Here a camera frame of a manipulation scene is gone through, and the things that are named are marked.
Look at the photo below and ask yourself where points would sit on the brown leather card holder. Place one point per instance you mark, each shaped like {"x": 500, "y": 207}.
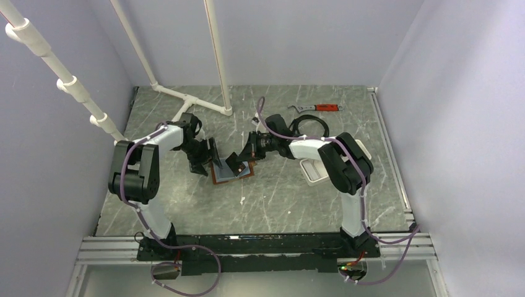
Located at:
{"x": 224, "y": 174}

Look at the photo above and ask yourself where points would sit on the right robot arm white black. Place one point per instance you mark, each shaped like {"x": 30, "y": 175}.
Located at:
{"x": 354, "y": 227}

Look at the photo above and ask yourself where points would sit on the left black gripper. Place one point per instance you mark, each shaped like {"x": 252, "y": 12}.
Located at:
{"x": 196, "y": 164}

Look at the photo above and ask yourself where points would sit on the aluminium frame rails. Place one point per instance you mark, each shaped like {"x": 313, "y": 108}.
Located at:
{"x": 396, "y": 248}

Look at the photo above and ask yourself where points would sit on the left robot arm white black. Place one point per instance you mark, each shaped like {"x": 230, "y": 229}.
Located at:
{"x": 135, "y": 170}

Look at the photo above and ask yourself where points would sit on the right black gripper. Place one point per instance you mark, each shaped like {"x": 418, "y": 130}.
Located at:
{"x": 251, "y": 151}

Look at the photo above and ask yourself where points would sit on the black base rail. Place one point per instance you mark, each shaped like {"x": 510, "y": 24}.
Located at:
{"x": 199, "y": 254}

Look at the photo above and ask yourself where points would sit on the white plastic tray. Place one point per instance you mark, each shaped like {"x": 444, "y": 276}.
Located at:
{"x": 345, "y": 159}

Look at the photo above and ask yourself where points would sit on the red handled adjustable wrench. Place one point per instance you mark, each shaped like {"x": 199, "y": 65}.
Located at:
{"x": 317, "y": 107}

